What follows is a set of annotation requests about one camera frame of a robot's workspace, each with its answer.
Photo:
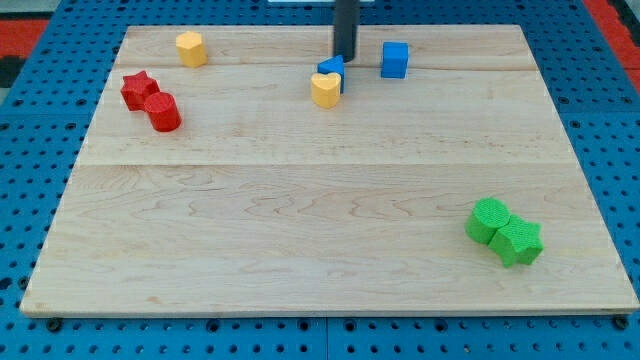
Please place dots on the green star block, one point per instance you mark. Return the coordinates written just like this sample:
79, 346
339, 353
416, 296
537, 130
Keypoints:
519, 241

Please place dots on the blue triangle block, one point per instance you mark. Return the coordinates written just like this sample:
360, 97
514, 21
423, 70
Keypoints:
333, 65

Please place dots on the blue cube block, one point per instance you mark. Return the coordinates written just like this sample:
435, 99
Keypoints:
395, 56

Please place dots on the red cylinder block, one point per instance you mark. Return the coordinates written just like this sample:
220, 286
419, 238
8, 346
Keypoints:
162, 111

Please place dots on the red star block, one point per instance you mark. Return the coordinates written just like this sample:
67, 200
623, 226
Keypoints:
137, 88

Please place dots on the yellow pentagon block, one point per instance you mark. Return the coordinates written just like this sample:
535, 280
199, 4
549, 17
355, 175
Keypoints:
191, 49

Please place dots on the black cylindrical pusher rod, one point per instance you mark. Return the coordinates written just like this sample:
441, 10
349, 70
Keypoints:
345, 27

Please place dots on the green cylinder block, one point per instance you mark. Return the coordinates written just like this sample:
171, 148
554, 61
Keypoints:
486, 217

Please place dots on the yellow heart block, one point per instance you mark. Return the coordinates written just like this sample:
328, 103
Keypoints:
326, 89

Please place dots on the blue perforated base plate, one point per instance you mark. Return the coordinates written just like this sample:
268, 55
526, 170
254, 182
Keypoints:
48, 110

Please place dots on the light wooden board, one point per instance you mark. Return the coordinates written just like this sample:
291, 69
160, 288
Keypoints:
263, 204

